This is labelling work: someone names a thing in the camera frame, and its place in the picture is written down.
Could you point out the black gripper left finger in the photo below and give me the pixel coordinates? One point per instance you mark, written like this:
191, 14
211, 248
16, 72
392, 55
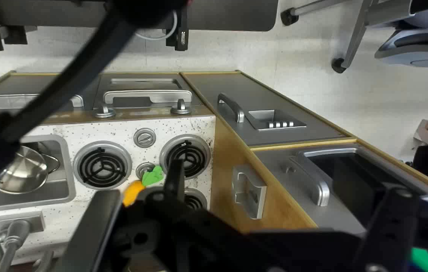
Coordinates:
87, 247

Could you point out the silver stove knob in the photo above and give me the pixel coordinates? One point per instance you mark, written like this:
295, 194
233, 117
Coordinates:
144, 168
144, 138

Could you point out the grey cabinet door handle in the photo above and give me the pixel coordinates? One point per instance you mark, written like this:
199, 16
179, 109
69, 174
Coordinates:
233, 106

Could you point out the grey oven door handle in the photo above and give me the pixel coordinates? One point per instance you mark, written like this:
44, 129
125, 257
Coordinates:
311, 179

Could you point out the grey side latch handle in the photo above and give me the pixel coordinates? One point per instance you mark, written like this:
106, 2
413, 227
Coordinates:
249, 191

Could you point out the black coil stove burner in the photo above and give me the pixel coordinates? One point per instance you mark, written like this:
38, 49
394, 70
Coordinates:
102, 165

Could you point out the silver toy faucet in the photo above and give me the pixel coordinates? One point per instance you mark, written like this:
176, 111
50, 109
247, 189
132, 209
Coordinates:
14, 232

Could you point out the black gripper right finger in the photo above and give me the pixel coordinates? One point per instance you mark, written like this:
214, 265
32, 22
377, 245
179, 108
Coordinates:
391, 235

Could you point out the silver metal bowl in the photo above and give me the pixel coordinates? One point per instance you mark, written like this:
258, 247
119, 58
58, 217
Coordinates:
28, 171

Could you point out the toy kitchen sink basin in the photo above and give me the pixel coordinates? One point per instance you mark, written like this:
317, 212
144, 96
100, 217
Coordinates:
60, 186

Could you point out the orange carrot plush toy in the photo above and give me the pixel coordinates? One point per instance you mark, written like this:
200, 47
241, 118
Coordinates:
135, 188

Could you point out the wooden toy kitchen unit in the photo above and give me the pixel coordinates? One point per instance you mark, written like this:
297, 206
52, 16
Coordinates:
162, 233

